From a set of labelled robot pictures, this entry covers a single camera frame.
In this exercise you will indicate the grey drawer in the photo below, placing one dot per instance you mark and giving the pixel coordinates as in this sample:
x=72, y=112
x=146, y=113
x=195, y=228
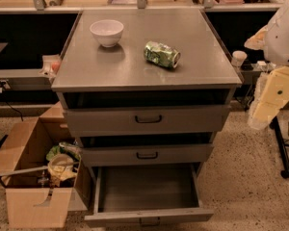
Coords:
x=145, y=121
x=146, y=196
x=146, y=155

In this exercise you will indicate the open cardboard box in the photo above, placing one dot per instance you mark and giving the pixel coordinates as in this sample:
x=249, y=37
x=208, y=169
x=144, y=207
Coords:
x=26, y=204

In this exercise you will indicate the black stand leg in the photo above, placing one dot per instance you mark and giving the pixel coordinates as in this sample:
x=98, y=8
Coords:
x=282, y=148

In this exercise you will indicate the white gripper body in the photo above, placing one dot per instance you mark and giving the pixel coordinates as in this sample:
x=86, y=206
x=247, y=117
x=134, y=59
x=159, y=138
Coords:
x=281, y=40

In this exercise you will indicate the crushed green soda can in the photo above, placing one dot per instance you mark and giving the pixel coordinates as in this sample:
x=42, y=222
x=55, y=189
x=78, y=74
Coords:
x=161, y=54

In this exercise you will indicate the white ceramic bowl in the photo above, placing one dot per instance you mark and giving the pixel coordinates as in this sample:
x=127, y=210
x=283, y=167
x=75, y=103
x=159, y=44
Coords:
x=107, y=32

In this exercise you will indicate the small white jar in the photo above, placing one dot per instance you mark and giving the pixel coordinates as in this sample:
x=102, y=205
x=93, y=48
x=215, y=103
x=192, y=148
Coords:
x=238, y=58

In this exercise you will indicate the grey bottom drawer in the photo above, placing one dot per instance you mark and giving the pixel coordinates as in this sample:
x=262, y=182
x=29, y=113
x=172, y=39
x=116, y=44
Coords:
x=146, y=196

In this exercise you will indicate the grey metal drawer cabinet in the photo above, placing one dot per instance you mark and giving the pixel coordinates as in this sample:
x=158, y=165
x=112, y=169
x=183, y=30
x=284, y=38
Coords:
x=144, y=87

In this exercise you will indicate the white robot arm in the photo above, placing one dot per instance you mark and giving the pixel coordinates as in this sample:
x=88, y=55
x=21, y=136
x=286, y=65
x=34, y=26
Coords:
x=273, y=38

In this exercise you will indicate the grey middle drawer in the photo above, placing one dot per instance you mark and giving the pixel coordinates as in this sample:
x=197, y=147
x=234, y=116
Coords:
x=146, y=155

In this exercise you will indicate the grey metal rod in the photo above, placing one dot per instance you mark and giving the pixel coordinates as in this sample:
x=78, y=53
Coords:
x=22, y=171

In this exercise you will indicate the grey top drawer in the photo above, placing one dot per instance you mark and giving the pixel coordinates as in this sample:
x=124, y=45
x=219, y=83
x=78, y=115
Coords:
x=145, y=121

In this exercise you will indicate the white cup in box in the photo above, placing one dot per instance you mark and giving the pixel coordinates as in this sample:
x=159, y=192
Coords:
x=61, y=166

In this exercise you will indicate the clear plastic bag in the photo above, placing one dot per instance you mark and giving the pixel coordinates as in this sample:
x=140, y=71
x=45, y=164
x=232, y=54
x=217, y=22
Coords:
x=50, y=65

